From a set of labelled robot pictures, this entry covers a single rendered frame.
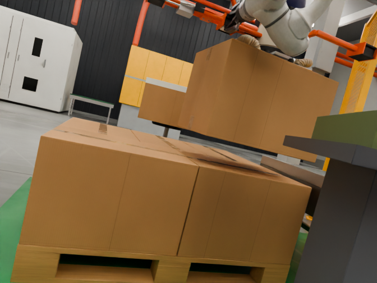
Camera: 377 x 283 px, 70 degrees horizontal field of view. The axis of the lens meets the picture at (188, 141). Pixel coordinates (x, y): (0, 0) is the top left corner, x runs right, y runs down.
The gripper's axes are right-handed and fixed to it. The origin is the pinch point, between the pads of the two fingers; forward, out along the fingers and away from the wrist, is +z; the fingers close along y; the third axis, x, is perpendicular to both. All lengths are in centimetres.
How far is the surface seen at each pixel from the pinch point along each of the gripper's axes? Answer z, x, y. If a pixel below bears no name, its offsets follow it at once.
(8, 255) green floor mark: -5, -69, 120
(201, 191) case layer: -21, 0, 76
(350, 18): 751, 766, -479
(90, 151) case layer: -21, -47, 68
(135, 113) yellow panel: 730, 48, 68
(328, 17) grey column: 93, 131, -75
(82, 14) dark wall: 1059, -197, -247
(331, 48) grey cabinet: 88, 139, -48
